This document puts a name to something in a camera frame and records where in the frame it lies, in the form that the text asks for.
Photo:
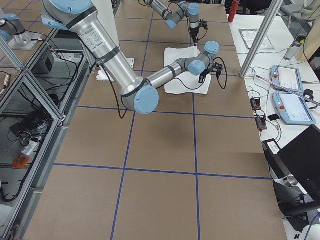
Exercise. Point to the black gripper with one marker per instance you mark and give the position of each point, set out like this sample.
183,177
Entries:
205,72
194,32

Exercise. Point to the white long-sleeve printed shirt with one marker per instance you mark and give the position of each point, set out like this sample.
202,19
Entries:
185,82

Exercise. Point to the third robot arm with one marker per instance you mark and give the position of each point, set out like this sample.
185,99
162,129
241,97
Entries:
12,28

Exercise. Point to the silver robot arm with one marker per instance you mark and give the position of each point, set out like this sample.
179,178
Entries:
175,12
137,93

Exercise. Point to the red bottle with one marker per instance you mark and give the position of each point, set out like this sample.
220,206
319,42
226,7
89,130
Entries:
233,10

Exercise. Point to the upper teach pendant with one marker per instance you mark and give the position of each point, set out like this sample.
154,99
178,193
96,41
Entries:
288,77

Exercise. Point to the teach pendant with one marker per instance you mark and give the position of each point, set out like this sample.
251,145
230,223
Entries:
288,77
292,109

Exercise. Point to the grey water bottle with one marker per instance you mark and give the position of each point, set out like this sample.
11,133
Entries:
292,50

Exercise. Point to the lower teach pendant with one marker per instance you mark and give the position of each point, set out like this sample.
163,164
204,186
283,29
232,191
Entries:
292,109

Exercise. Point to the black laptop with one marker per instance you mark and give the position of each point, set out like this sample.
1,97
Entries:
300,158

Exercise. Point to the orange device on floor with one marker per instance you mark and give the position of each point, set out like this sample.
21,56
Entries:
20,161

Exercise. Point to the aluminium frame post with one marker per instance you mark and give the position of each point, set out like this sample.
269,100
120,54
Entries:
262,32

